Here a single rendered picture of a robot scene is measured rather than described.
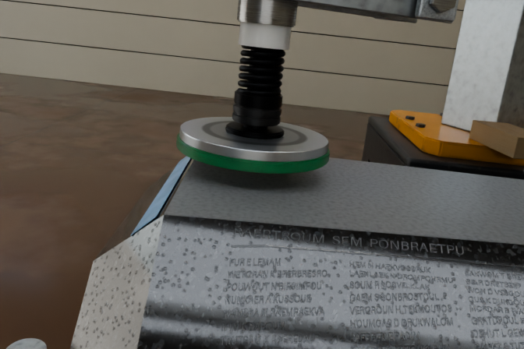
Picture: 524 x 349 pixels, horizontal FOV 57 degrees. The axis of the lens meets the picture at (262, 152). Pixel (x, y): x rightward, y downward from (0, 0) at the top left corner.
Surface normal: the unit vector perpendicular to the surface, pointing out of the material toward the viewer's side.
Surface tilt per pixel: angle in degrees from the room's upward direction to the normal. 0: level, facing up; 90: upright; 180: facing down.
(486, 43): 90
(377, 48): 90
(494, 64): 90
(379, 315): 45
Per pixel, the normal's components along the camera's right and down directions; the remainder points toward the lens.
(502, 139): -0.99, -0.07
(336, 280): 0.10, -0.50
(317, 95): -0.03, 0.25
